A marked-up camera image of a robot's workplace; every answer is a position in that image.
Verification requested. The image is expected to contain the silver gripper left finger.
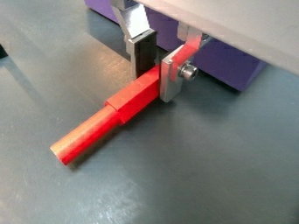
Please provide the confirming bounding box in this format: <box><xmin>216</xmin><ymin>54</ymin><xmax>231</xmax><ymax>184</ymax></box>
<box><xmin>110</xmin><ymin>0</ymin><xmax>156</xmax><ymax>77</ymax></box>

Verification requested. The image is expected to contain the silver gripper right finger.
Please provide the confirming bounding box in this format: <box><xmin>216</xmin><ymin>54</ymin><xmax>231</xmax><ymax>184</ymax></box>
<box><xmin>159</xmin><ymin>24</ymin><xmax>202</xmax><ymax>102</ymax></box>

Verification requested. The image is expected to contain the red peg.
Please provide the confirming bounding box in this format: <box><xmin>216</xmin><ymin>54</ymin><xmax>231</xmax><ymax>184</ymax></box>
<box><xmin>51</xmin><ymin>66</ymin><xmax>160</xmax><ymax>165</ymax></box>

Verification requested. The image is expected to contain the purple base board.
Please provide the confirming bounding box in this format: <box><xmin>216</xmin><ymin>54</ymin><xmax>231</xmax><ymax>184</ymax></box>
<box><xmin>83</xmin><ymin>0</ymin><xmax>268</xmax><ymax>92</ymax></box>

